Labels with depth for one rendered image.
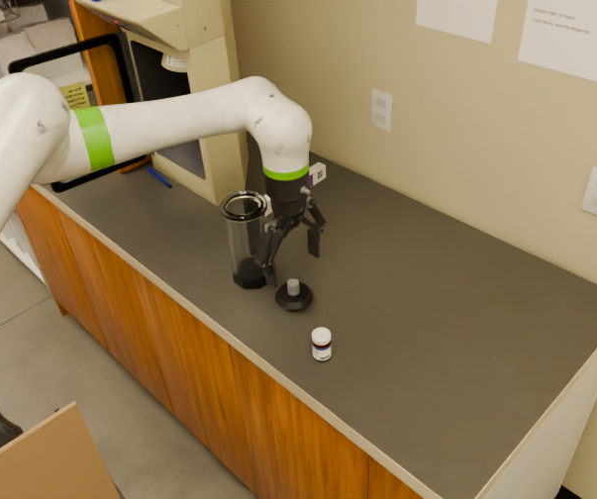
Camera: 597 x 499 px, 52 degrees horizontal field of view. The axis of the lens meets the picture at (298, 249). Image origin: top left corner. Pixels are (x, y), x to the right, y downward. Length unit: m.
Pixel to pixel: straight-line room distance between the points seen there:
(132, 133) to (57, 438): 0.54
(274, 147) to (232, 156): 0.64
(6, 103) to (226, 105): 0.42
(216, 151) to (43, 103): 0.81
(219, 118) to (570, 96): 0.75
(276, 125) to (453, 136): 0.66
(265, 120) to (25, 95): 0.41
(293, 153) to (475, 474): 0.67
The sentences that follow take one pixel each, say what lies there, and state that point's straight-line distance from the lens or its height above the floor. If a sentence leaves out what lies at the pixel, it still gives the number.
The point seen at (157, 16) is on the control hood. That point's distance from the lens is 1.54.
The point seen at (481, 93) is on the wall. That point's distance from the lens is 1.59.
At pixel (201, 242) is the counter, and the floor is 0.94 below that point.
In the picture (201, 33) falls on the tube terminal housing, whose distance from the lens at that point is 1.62.
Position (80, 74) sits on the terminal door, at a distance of 1.84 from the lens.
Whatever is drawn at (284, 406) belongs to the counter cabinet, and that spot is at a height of 0.76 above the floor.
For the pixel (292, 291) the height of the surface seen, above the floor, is 0.99.
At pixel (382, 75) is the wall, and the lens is 1.76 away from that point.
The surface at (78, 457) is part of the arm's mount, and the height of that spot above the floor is 1.11.
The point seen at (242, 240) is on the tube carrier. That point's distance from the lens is 1.43.
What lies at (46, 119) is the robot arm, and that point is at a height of 1.56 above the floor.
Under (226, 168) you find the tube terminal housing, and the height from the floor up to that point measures 1.04.
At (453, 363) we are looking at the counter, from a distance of 1.37.
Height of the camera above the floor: 1.98
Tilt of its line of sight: 40 degrees down
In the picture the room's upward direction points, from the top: 4 degrees counter-clockwise
